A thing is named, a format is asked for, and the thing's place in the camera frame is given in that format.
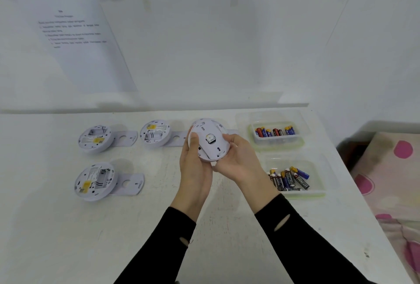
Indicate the person's left hand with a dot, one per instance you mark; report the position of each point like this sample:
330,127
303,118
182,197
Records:
195,182

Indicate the person's right hand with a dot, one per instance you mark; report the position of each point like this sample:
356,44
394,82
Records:
246,172

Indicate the white round smoke detector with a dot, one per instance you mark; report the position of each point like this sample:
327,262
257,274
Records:
101,148
205,123
105,192
160,143

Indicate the person's left forearm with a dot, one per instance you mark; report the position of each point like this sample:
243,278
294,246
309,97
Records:
157,251

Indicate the person's right forearm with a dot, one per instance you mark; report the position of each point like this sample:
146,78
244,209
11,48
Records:
305,251

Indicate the clear plastic container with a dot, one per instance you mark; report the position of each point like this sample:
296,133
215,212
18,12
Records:
242,119
316,175

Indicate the pink dotted pillow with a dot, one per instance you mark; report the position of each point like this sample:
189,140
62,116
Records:
390,169

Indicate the white paper with text lines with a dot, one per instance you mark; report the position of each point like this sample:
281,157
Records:
95,70

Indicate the pink dotted bedsheet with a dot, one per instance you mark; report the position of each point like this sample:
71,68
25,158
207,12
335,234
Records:
403,254

